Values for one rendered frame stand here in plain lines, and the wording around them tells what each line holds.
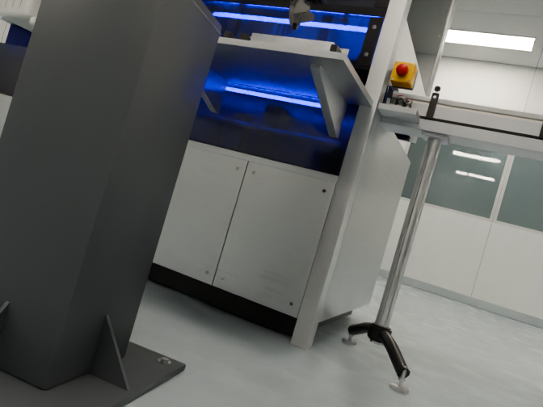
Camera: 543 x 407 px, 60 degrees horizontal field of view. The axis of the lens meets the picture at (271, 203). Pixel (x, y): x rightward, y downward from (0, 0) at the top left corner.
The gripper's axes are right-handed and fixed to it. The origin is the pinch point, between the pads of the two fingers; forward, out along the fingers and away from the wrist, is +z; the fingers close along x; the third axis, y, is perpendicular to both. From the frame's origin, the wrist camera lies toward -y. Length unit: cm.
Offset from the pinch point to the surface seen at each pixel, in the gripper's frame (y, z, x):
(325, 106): 12.7, 19.8, 13.5
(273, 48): 1.4, 11.9, -9.2
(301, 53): 10.4, 12.2, -9.1
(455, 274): 51, 70, 491
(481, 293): 85, 82, 491
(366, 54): 15.4, -5.4, 30.7
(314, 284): 21, 76, 31
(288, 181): 1, 44, 31
